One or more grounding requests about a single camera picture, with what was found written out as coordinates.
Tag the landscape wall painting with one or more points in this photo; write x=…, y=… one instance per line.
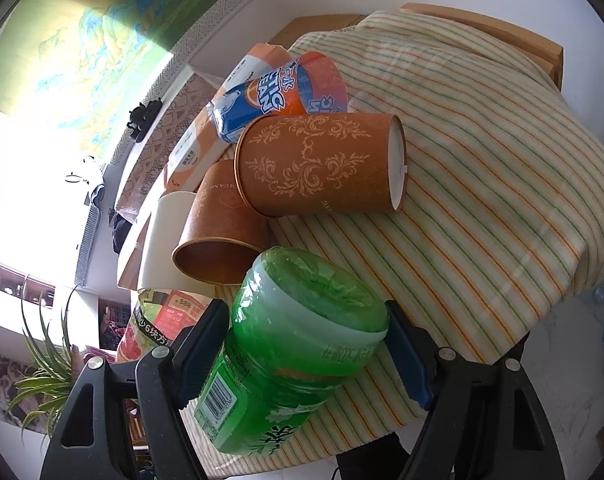
x=97, y=40

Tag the black hair clip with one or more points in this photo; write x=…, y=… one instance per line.
x=143, y=116

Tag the orange and white carton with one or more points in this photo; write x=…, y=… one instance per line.
x=254, y=62

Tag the green potted plant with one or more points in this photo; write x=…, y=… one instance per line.
x=47, y=365

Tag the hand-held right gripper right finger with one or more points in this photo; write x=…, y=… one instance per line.
x=406, y=360

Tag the patterned cardboard box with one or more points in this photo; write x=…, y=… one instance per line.
x=157, y=140

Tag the wooden table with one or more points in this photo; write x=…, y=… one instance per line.
x=526, y=35

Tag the white paper cup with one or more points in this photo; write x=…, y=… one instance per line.
x=163, y=245

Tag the orange and white paper box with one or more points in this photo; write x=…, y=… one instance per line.
x=194, y=145

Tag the red printed snack bag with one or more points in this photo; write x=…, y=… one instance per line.
x=157, y=325

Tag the brown ornate paper cup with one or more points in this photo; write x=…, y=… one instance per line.
x=317, y=160

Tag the green plastic bottle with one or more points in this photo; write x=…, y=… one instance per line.
x=292, y=340

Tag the plain brown paper cup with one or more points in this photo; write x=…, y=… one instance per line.
x=217, y=230

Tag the striped tablecloth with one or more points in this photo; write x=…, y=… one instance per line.
x=461, y=170

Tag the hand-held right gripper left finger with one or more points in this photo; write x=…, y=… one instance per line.
x=198, y=360

